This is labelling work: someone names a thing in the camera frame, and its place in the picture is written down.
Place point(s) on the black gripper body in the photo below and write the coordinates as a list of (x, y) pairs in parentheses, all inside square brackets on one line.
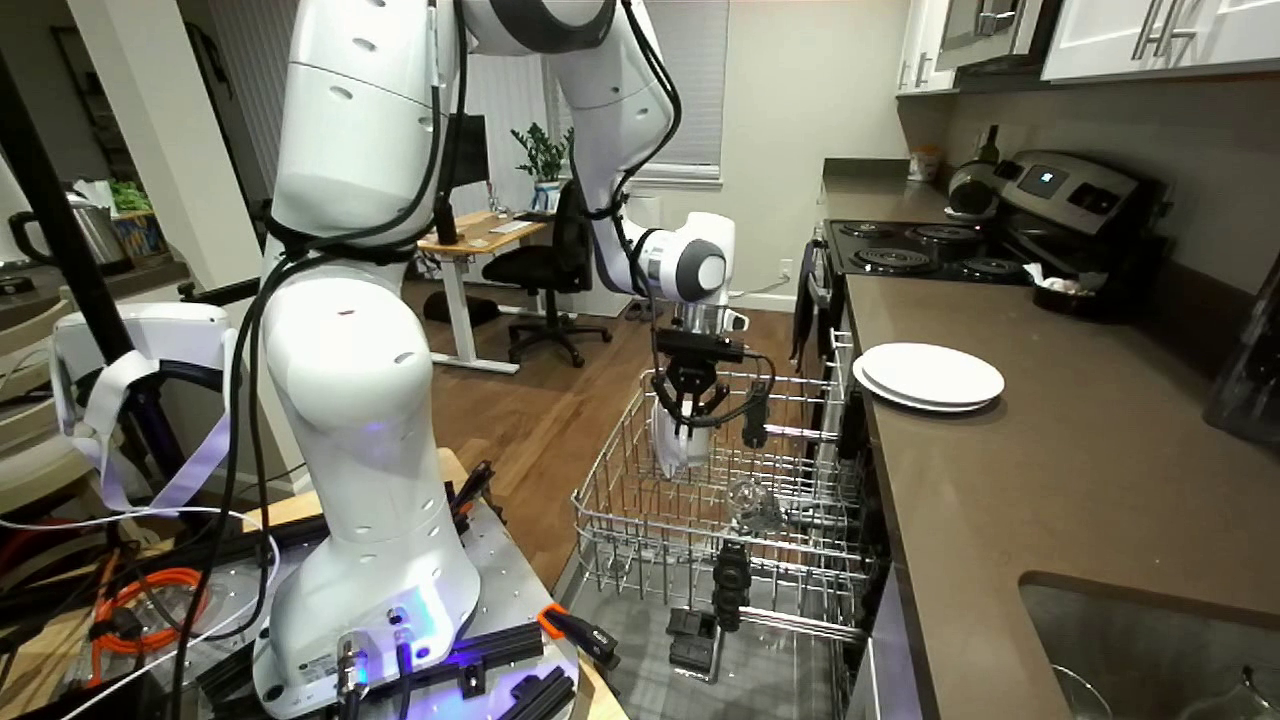
[(699, 352)]

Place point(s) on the white mug cup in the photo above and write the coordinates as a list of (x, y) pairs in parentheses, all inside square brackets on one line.
[(683, 448)]

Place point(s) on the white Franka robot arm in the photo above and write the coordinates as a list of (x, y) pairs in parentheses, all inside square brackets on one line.
[(346, 401)]

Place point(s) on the black rack knob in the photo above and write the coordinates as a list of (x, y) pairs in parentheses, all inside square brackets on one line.
[(757, 413), (730, 583)]

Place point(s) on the black office chair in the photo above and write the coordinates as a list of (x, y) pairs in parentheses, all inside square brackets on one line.
[(555, 266)]

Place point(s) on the white dinner plate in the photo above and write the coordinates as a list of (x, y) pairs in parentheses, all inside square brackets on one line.
[(928, 368), (923, 405)]

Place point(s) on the small black block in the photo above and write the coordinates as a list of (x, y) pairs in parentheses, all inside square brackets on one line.
[(691, 643)]

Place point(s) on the robot cart table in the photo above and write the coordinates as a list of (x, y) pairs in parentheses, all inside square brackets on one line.
[(522, 586)]

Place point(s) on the green potted plant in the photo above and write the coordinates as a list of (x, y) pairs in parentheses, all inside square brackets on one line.
[(543, 153)]

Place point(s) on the wooden office desk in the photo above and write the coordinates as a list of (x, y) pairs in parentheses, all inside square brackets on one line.
[(464, 243)]

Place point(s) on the black steel stove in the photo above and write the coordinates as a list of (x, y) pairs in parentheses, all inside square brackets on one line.
[(933, 245)]

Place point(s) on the window with blinds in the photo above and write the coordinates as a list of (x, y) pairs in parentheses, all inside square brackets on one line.
[(685, 83)]

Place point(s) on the black computer monitor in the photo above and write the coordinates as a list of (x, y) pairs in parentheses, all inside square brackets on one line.
[(463, 162)]

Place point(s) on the black clamp tool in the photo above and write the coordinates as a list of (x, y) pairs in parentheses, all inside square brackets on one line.
[(534, 692)]

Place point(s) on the dark kettle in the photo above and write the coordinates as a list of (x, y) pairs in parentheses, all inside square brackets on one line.
[(973, 184)]

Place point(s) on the black pan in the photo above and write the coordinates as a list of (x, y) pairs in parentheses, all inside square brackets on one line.
[(1064, 297)]

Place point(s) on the white upper cabinet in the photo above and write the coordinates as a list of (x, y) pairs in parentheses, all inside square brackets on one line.
[(1242, 33), (923, 43)]

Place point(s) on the steel over-range microwave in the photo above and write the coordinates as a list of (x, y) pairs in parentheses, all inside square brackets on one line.
[(993, 30)]

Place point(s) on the steel kitchen sink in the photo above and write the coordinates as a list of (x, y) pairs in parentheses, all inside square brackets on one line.
[(1145, 655)]

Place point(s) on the white plastic housing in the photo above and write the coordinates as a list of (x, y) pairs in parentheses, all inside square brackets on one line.
[(132, 332)]

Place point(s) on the black stand pole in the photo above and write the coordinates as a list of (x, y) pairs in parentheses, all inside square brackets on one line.
[(63, 212)]

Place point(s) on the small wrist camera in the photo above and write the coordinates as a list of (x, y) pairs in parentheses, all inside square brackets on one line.
[(730, 322)]

